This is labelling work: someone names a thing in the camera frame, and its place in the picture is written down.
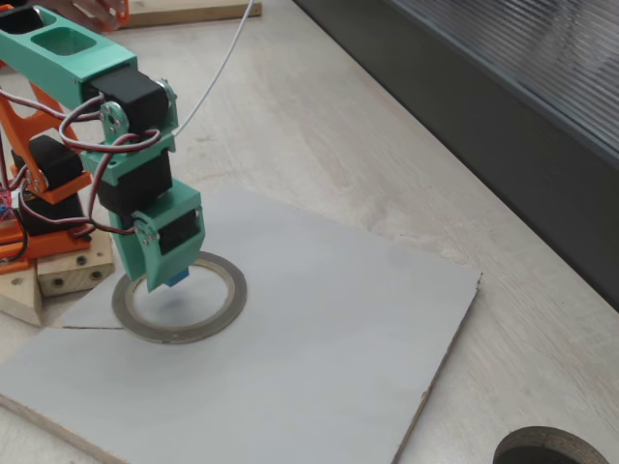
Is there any person's hand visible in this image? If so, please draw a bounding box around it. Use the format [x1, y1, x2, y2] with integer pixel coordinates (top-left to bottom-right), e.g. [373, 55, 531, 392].
[72, 0, 126, 32]

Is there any wooden base block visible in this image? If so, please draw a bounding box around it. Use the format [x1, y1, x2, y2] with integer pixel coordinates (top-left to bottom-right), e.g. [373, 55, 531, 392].
[36, 225, 116, 297]

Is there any orange board holder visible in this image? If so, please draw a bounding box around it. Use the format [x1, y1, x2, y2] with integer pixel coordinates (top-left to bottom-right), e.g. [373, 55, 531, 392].
[0, 234, 29, 276]

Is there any long wooden plank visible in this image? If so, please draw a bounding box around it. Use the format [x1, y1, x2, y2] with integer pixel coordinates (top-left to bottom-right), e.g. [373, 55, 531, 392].
[0, 265, 44, 328]

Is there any white chipboard panel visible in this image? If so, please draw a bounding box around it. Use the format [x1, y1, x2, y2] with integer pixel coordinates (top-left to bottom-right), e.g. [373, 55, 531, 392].
[0, 187, 484, 464]

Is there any flat wooden leader base board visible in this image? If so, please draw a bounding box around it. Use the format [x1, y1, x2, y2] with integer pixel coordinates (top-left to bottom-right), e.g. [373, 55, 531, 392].
[115, 0, 263, 29]

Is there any grey ribbed desk divider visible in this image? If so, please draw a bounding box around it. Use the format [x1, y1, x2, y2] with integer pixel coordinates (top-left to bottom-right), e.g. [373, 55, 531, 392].
[293, 0, 619, 313]

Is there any grey ring of tape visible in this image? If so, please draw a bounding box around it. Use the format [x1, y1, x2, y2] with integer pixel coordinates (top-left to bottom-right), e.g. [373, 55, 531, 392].
[111, 249, 249, 345]

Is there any white USB cable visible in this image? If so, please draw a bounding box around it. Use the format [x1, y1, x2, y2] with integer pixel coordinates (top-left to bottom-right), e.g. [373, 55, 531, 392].
[174, 0, 255, 136]

